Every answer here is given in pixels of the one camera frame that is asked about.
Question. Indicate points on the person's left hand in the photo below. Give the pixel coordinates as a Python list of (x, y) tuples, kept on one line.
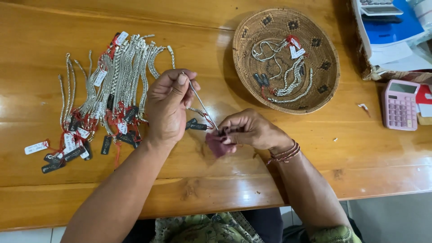
[(165, 111)]

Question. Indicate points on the person's right hand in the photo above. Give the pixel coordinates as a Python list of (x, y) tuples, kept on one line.
[(256, 130)]

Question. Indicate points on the person's right fingers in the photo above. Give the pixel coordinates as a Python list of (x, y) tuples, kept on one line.
[(233, 130)]

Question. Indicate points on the maroon polishing cloth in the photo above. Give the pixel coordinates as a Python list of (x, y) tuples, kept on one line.
[(216, 145)]

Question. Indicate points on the person's green patterned clothing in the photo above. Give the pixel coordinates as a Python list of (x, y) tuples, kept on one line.
[(206, 229)]

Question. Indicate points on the round woven basket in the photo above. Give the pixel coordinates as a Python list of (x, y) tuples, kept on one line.
[(324, 81)]

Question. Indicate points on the small paper scrap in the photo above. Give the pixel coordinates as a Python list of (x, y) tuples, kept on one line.
[(363, 107)]

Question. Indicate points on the pink calculator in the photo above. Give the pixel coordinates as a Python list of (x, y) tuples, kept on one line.
[(400, 108)]

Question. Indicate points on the carton of papers and folders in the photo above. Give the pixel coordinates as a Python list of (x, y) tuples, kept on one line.
[(395, 50)]

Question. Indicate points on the grey desk calculator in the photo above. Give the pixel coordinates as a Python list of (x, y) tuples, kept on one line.
[(379, 7)]

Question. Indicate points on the red and white card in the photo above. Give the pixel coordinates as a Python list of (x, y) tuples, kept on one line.
[(424, 98)]

